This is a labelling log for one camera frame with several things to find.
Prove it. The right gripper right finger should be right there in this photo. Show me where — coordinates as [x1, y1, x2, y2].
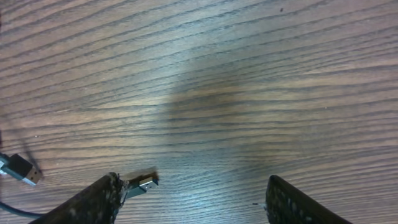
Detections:
[265, 175, 351, 224]

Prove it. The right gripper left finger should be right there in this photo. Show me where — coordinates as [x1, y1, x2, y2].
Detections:
[31, 172, 127, 224]

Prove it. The black USB cable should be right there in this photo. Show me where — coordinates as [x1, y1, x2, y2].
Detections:
[123, 176, 160, 200]
[1, 153, 43, 218]

